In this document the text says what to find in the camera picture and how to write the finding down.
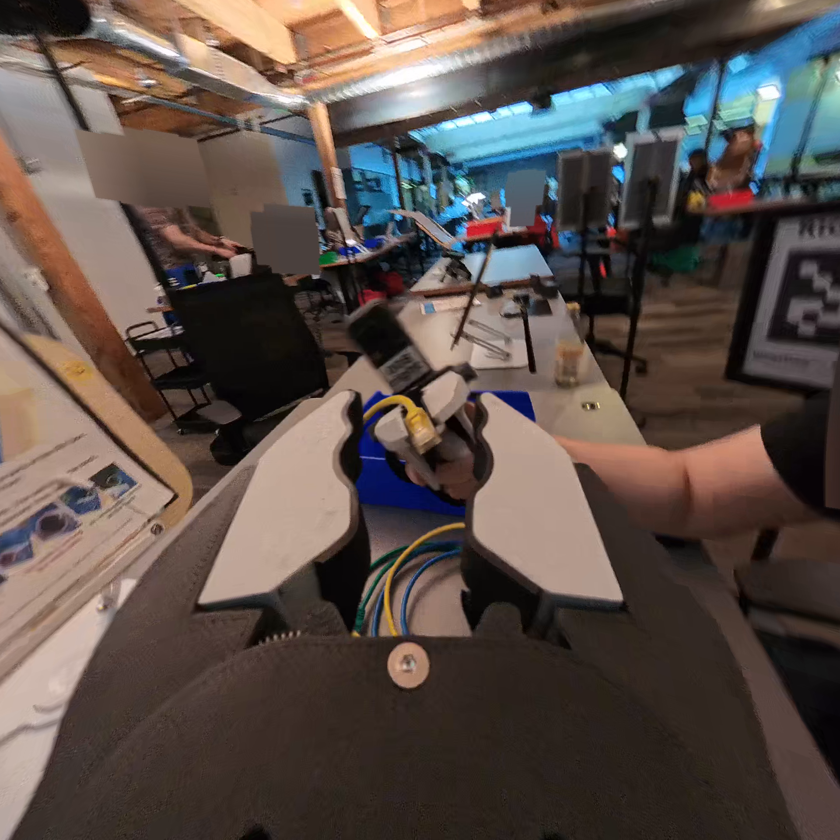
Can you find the person's right forearm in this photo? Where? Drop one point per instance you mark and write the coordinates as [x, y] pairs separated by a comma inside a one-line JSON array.
[[656, 479]]

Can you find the silver ventilation ductwork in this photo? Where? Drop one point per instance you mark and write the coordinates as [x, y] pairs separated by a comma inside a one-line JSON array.
[[216, 69]]

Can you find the wooden support post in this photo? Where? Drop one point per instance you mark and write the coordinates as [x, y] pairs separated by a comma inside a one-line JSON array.
[[325, 151]]

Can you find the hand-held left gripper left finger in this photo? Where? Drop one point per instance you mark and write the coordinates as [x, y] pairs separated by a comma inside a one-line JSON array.
[[289, 518]]

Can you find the grey panel on stand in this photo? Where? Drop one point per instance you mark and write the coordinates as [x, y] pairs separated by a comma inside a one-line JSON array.
[[584, 187], [653, 177]]

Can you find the blue plastic bin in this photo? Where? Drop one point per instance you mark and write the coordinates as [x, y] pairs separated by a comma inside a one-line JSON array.
[[380, 479]]

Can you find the black rolling cart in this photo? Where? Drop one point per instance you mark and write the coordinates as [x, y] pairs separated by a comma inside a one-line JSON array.
[[164, 367]]

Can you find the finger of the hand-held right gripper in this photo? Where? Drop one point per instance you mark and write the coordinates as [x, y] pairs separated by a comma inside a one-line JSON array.
[[394, 433], [449, 400]]

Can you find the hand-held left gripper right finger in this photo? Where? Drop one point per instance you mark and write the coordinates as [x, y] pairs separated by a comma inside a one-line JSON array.
[[538, 518]]

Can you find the printed instruction sheet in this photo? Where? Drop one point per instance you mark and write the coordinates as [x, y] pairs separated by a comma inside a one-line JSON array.
[[65, 512]]

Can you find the framed black white marker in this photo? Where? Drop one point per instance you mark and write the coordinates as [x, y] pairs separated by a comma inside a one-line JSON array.
[[800, 295]]

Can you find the black board on white stand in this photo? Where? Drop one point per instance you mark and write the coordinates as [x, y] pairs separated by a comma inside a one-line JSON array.
[[476, 295]]

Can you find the person's right hand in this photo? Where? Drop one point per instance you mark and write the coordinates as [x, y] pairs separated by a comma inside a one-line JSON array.
[[463, 482]]

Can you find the red bag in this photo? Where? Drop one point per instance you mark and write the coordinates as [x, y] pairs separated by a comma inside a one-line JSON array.
[[386, 285]]

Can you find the blue white paper card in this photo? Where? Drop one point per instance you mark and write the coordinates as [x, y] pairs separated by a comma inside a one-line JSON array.
[[449, 306]]

